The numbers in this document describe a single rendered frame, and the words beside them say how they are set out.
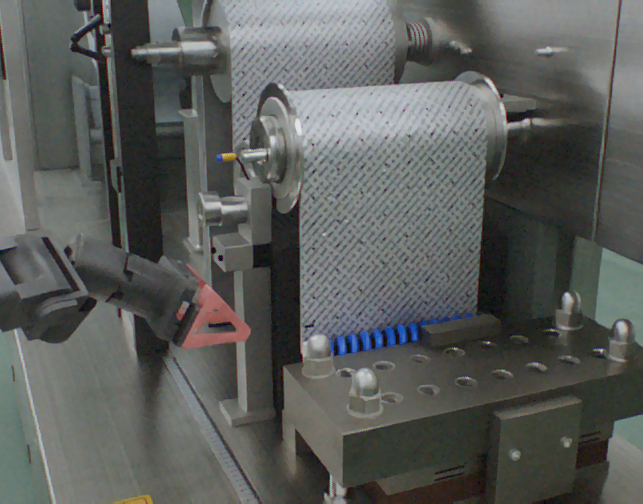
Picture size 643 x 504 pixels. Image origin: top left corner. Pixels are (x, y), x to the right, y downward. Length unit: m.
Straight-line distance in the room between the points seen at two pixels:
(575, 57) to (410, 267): 0.31
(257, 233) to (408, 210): 0.18
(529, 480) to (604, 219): 0.30
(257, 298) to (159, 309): 0.18
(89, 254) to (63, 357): 0.47
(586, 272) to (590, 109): 0.40
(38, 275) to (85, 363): 0.49
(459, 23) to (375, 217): 0.38
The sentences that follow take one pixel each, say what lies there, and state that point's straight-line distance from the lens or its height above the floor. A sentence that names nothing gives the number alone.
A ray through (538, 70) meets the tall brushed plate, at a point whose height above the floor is 1.32.
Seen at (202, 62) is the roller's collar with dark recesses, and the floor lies 1.32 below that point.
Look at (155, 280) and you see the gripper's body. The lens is 0.91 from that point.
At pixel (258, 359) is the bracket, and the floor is 0.98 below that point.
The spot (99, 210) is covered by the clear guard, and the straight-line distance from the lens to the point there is 1.99.
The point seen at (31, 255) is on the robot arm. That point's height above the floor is 1.20.
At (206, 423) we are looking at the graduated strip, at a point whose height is 0.90.
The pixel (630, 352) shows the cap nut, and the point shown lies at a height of 1.04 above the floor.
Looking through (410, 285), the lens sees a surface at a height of 1.08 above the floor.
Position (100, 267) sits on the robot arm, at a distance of 0.89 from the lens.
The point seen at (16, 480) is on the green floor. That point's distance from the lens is 2.79.
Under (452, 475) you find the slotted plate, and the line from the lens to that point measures 0.95.
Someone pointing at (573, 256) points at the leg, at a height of 1.03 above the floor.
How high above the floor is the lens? 1.46
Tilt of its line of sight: 19 degrees down
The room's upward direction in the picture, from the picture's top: straight up
